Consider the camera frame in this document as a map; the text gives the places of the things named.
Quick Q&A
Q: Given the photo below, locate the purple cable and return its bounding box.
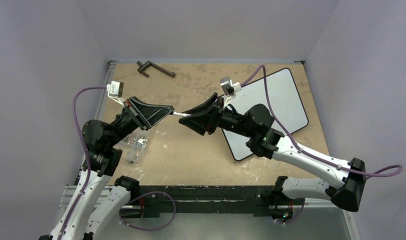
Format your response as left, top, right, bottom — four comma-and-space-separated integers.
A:
239, 64, 404, 178
57, 86, 177, 240

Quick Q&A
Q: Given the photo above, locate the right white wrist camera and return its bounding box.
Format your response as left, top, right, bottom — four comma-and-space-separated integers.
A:
220, 76, 242, 108

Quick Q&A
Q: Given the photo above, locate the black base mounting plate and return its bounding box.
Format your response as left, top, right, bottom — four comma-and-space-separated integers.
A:
108, 184, 305, 220

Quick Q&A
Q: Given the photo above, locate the silver whiteboard marker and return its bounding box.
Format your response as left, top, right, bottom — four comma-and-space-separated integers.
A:
172, 111, 191, 117

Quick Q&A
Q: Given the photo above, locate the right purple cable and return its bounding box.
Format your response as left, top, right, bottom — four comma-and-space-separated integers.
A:
239, 64, 404, 178

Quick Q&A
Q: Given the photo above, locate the aluminium rail frame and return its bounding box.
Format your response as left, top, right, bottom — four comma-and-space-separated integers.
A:
68, 60, 117, 210

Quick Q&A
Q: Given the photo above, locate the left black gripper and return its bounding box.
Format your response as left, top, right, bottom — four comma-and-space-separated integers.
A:
107, 95, 174, 147

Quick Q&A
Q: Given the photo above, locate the dark metal clamp handle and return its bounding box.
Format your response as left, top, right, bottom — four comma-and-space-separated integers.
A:
136, 60, 176, 78

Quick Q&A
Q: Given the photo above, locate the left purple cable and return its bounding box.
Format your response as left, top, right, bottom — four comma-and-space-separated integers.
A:
57, 86, 177, 240

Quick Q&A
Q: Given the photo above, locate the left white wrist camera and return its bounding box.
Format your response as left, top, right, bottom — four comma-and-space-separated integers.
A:
106, 80, 125, 105

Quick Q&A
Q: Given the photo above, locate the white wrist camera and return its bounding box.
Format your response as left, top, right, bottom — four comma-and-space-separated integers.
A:
106, 80, 125, 105
220, 76, 242, 108

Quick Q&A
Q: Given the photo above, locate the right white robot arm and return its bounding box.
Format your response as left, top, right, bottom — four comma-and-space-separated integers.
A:
178, 93, 367, 212

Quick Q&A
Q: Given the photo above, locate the clear plastic screw box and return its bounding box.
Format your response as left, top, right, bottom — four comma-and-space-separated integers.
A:
116, 128, 155, 164

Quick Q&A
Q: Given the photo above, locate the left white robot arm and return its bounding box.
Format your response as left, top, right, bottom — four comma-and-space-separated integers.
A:
40, 97, 175, 240

